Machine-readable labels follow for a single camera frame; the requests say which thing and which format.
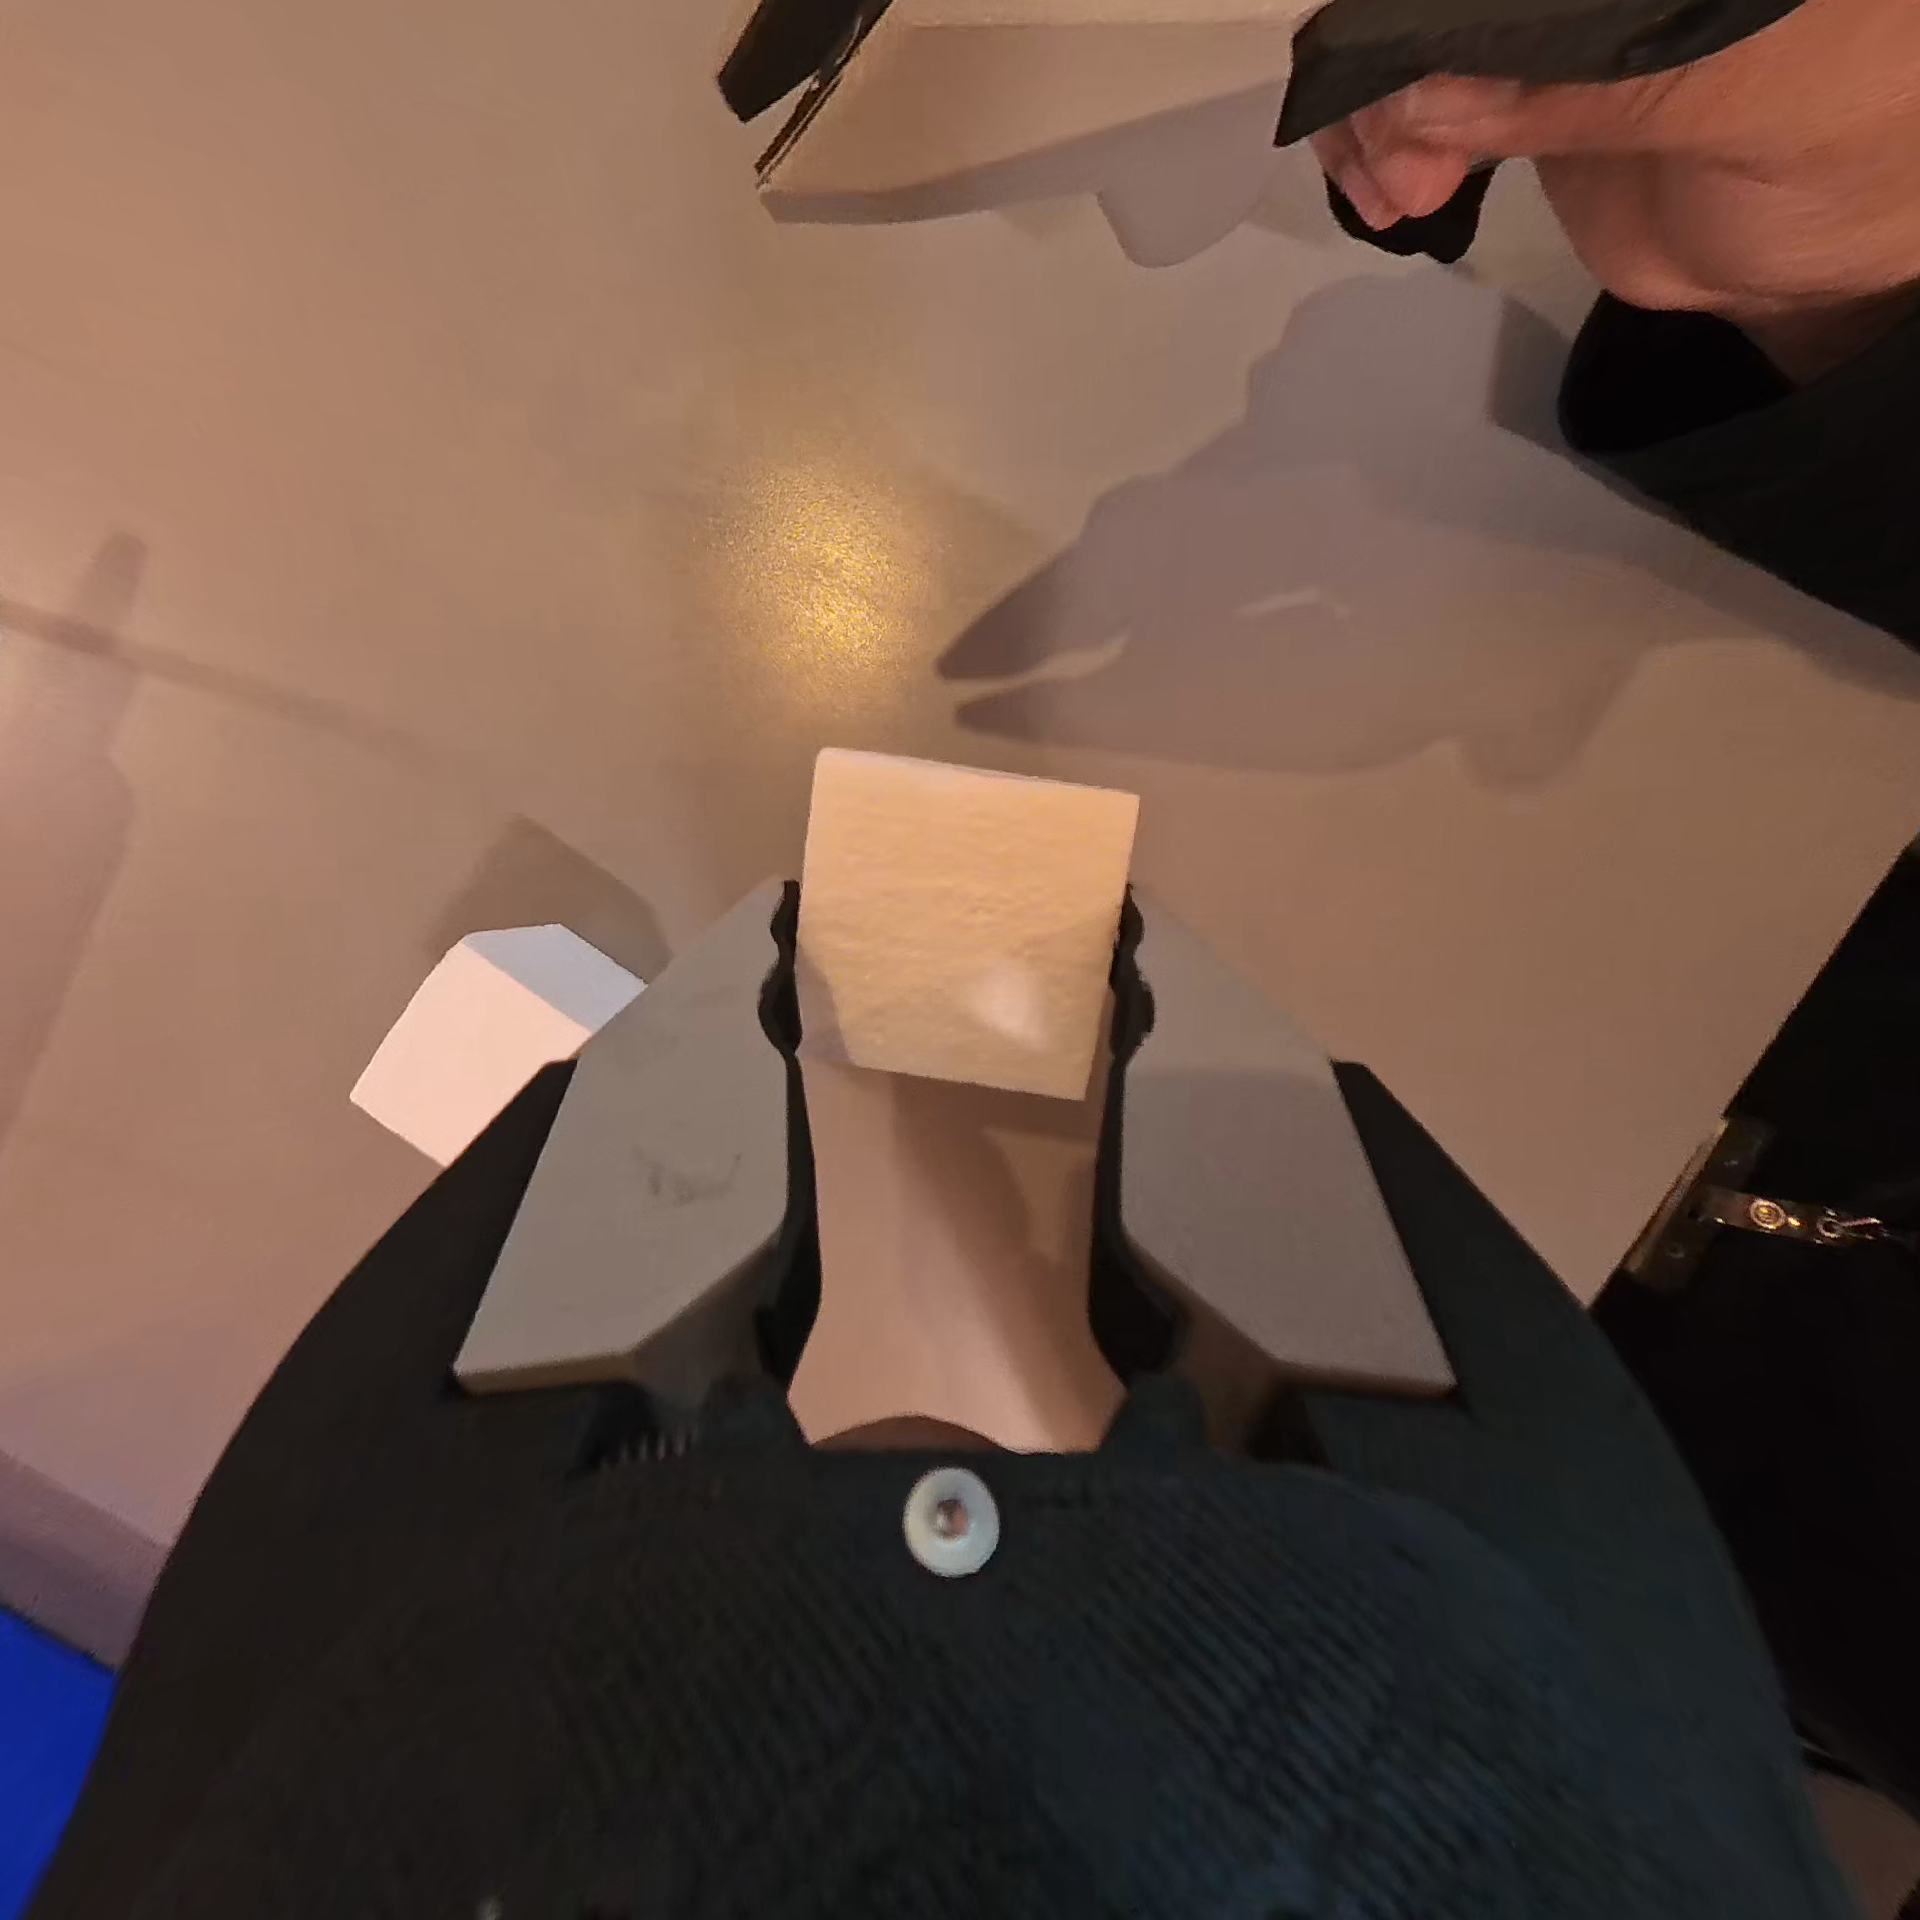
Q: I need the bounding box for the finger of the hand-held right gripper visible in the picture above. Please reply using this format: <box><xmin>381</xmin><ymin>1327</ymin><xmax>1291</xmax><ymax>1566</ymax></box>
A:
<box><xmin>754</xmin><ymin>0</ymin><xmax>1326</xmax><ymax>271</ymax></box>
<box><xmin>718</xmin><ymin>0</ymin><xmax>902</xmax><ymax>126</ymax></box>

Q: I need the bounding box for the metal lanyard clip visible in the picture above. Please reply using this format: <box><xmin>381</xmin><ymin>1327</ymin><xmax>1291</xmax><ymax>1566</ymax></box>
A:
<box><xmin>1627</xmin><ymin>1117</ymin><xmax>1920</xmax><ymax>1291</ymax></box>

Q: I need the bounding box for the person's right hand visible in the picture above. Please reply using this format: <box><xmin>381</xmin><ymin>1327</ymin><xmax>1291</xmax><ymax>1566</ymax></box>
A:
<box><xmin>1313</xmin><ymin>0</ymin><xmax>1920</xmax><ymax>320</ymax></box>

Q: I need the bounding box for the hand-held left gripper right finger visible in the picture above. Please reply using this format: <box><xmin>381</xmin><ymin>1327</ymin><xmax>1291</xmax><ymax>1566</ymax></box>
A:
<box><xmin>1087</xmin><ymin>883</ymin><xmax>1459</xmax><ymax>1448</ymax></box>

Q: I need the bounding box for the large blue plastic bin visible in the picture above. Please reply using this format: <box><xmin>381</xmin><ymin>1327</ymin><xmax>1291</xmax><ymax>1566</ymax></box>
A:
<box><xmin>0</xmin><ymin>1598</ymin><xmax>122</xmax><ymax>1910</ymax></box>

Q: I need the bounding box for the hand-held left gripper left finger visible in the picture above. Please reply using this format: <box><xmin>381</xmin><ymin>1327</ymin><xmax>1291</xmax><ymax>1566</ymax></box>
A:
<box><xmin>454</xmin><ymin>880</ymin><xmax>828</xmax><ymax>1419</ymax></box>

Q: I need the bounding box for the white hard foam cube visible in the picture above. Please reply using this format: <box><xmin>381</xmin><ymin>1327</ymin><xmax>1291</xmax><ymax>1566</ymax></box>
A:
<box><xmin>350</xmin><ymin>920</ymin><xmax>650</xmax><ymax>1167</ymax></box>
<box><xmin>803</xmin><ymin>747</ymin><xmax>1142</xmax><ymax>1101</ymax></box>

